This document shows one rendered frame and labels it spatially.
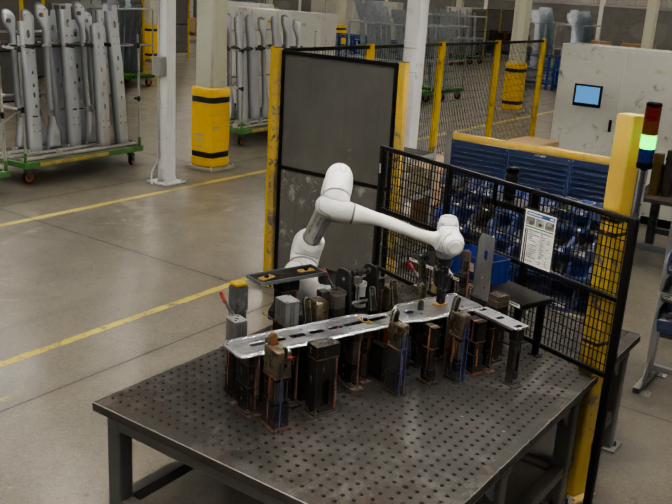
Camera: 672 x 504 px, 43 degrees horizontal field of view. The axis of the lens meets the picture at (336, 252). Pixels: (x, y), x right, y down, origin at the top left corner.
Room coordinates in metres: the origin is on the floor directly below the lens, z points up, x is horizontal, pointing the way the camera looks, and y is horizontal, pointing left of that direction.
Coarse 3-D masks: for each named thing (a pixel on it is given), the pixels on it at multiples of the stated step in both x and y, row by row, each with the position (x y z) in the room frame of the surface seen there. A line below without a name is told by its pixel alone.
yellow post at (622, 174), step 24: (624, 120) 3.93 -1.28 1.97; (624, 144) 3.91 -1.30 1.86; (624, 168) 3.90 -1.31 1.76; (624, 192) 3.91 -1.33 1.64; (600, 240) 3.95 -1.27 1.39; (600, 264) 3.94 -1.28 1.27; (600, 312) 3.90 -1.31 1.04; (600, 384) 3.94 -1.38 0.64; (576, 432) 3.92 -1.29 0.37; (576, 456) 3.90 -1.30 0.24; (576, 480) 3.90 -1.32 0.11
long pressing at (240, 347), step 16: (400, 304) 3.94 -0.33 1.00; (416, 304) 3.97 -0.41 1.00; (432, 304) 3.98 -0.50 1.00; (448, 304) 3.99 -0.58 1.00; (464, 304) 4.01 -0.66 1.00; (336, 320) 3.69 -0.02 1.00; (352, 320) 3.70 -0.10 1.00; (384, 320) 3.72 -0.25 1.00; (416, 320) 3.76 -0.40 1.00; (432, 320) 3.79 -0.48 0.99; (256, 336) 3.44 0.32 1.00; (288, 336) 3.46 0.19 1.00; (304, 336) 3.48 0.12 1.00; (320, 336) 3.49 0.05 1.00; (336, 336) 3.51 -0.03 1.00; (240, 352) 3.26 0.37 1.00; (256, 352) 3.27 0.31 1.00
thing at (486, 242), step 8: (480, 240) 4.16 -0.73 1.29; (488, 240) 4.12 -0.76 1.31; (480, 248) 4.16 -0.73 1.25; (488, 248) 4.11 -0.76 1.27; (480, 256) 4.15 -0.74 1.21; (488, 256) 4.11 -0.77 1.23; (480, 264) 4.15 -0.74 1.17; (488, 264) 4.10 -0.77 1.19; (480, 272) 4.14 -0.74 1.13; (488, 272) 4.10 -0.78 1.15; (480, 280) 4.14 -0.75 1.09; (488, 280) 4.09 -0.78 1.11; (472, 288) 4.17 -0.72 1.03; (480, 288) 4.13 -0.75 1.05; (488, 288) 4.09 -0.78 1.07; (480, 296) 4.12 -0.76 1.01
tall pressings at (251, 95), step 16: (240, 16) 13.87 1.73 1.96; (272, 16) 14.61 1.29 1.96; (288, 16) 14.88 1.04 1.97; (240, 32) 13.85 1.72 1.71; (272, 32) 14.60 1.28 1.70; (288, 32) 14.49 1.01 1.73; (240, 64) 13.81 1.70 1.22; (256, 64) 14.12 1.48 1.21; (240, 80) 13.81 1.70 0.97; (256, 80) 14.11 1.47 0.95; (240, 96) 13.80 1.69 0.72; (256, 96) 14.10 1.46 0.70; (240, 112) 13.80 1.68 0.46; (256, 112) 14.08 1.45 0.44
